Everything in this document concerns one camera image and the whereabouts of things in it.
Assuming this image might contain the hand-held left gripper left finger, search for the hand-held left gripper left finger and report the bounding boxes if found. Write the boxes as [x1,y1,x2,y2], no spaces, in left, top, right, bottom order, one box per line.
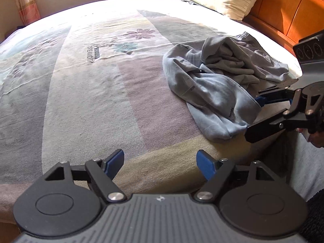
[44,149,127,203]

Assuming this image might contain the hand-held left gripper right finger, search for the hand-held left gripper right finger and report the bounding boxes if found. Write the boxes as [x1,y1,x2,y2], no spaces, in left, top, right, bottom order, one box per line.
[194,150,276,203]

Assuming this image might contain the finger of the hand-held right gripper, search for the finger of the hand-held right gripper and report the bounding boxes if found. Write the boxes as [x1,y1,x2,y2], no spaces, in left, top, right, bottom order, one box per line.
[244,108,308,143]
[254,78,299,107]

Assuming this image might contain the grey printed pants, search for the grey printed pants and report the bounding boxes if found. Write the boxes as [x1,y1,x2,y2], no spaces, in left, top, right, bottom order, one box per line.
[162,32,290,143]

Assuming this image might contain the person's right hand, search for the person's right hand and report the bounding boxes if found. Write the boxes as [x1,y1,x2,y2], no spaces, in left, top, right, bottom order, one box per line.
[297,128,324,148]

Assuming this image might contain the person's grey clothing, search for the person's grey clothing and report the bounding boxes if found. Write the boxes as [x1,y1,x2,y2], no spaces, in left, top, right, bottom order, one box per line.
[276,129,324,200]

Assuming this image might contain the orange wooden headboard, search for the orange wooden headboard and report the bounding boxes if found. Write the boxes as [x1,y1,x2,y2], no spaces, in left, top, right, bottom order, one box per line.
[242,0,324,56]

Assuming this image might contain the patterned bed sheet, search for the patterned bed sheet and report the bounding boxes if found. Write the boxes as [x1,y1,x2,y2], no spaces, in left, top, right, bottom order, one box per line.
[0,0,303,229]

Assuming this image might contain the dark cloth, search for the dark cloth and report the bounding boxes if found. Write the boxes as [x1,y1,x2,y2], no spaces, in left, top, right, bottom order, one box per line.
[300,194,324,243]

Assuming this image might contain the pink curtain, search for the pink curtain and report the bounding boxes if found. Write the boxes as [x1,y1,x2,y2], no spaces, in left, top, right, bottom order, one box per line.
[13,0,41,27]

